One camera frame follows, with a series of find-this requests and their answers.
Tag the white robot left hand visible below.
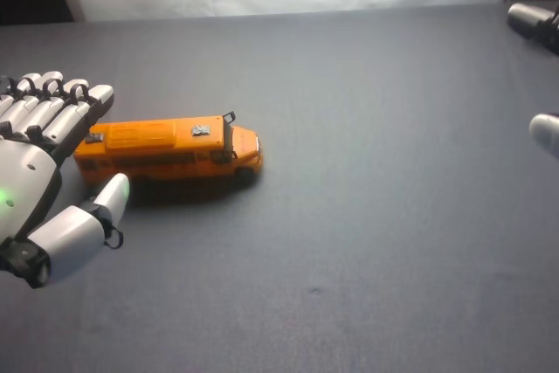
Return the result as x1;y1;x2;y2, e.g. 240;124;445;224
0;69;131;290

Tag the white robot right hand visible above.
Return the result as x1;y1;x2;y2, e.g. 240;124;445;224
506;1;559;163

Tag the yellow toy school bus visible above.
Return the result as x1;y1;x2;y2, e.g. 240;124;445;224
72;110;265;193

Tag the grey tablecloth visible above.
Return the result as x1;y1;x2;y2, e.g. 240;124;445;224
0;2;559;373

